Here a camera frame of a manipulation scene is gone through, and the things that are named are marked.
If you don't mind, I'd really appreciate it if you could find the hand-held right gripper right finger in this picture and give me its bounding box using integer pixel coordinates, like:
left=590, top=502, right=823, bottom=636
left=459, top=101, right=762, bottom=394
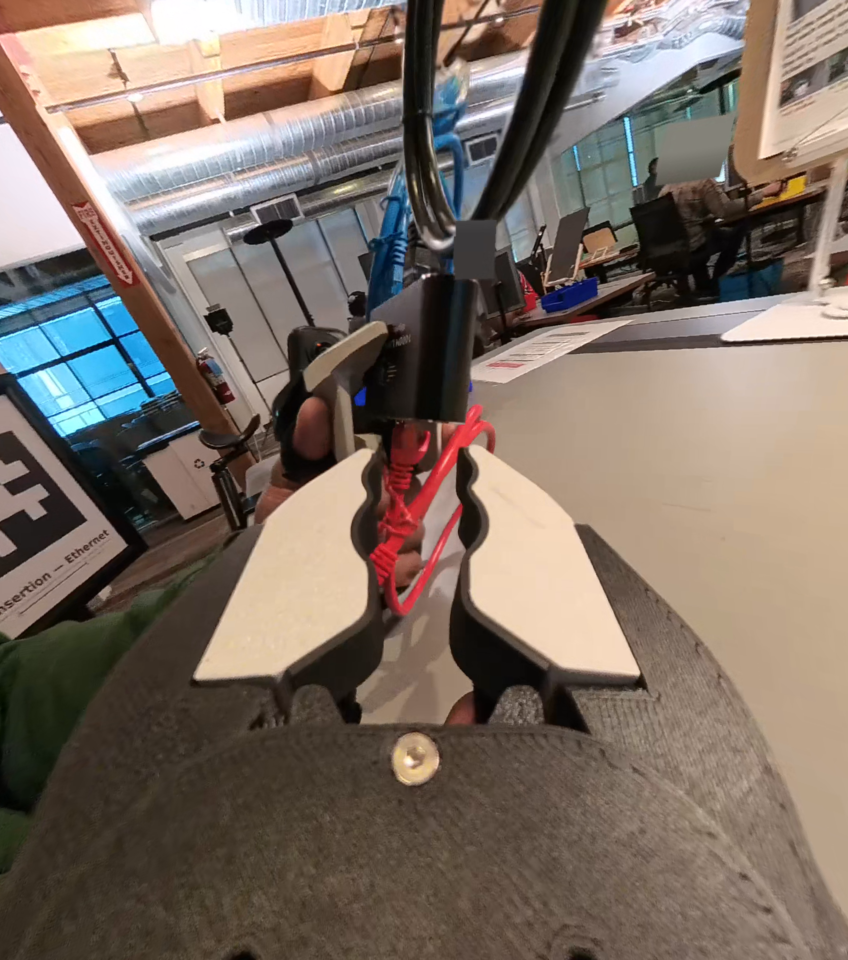
left=451, top=444, right=644, bottom=688

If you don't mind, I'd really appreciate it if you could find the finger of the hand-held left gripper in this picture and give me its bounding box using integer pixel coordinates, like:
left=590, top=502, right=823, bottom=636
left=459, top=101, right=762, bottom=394
left=301, top=320, right=395, bottom=459

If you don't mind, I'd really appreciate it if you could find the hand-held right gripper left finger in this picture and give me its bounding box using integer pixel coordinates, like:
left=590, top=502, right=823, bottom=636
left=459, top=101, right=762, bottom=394
left=192, top=447, right=388, bottom=688

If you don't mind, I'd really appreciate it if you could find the black ethernet adapter hub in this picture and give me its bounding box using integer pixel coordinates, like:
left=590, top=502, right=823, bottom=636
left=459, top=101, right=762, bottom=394
left=379, top=275, right=481, bottom=426

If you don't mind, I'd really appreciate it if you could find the blue ethernet cable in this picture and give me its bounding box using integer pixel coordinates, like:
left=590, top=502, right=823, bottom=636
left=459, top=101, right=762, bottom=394
left=357, top=60, right=473, bottom=414

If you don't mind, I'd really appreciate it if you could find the red ethernet cable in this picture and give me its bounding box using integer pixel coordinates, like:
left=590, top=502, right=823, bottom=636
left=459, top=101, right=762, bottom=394
left=369, top=405, right=497, bottom=619

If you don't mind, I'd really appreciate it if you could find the black ethernet cable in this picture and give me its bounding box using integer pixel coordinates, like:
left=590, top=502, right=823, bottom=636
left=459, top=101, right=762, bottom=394
left=402, top=0, right=613, bottom=279

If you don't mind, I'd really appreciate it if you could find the person's left forearm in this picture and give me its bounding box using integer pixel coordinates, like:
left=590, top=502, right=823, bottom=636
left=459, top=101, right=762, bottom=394
left=0, top=548, right=238, bottom=819

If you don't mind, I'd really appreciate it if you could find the person's left hand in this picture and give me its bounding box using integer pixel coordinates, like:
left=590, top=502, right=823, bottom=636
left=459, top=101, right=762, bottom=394
left=252, top=383, right=338, bottom=526

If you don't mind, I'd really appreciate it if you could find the red fire extinguisher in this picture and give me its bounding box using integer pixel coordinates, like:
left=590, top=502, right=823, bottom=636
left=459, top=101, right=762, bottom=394
left=196, top=348, right=233, bottom=406

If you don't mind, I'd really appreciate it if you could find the black stool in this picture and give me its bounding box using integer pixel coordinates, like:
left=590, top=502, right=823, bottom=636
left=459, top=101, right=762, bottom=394
left=196, top=417, right=263, bottom=529

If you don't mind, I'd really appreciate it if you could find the black disc lamp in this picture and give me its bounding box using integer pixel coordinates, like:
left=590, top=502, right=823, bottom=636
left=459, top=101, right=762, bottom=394
left=241, top=218, right=298, bottom=421

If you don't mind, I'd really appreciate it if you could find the printed paper sheet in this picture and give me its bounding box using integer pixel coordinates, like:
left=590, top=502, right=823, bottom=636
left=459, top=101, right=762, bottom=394
left=472, top=318, right=635, bottom=385

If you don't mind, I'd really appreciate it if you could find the framed printed tag board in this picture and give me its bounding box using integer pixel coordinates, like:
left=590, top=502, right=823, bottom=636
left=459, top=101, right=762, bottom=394
left=0, top=375, right=148, bottom=639

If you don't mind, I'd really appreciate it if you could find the instruction sheet on stand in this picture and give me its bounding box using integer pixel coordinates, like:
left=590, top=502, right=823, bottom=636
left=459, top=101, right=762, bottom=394
left=724, top=0, right=848, bottom=346

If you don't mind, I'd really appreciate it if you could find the silver air duct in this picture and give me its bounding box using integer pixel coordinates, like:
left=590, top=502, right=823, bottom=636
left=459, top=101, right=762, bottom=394
left=87, top=45, right=545, bottom=241

